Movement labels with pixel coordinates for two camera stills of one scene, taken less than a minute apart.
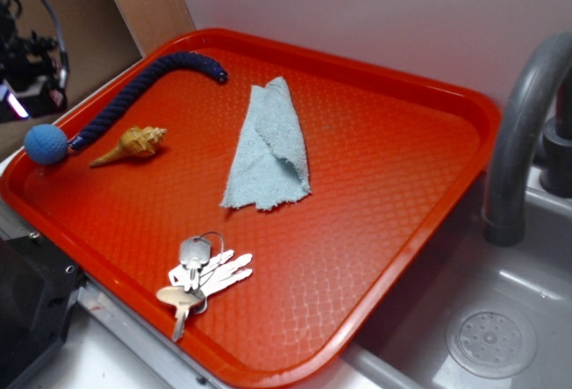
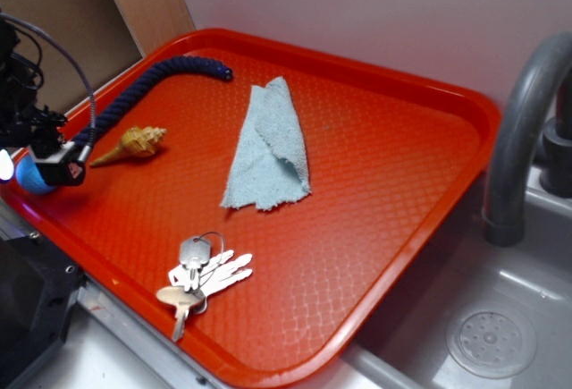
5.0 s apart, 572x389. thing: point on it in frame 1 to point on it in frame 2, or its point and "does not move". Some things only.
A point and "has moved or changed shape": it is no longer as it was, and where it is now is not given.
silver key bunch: (205, 266) does not move
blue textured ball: (46, 144) has moved or changed shape
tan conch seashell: (136, 141) does not move
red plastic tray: (257, 201) does not move
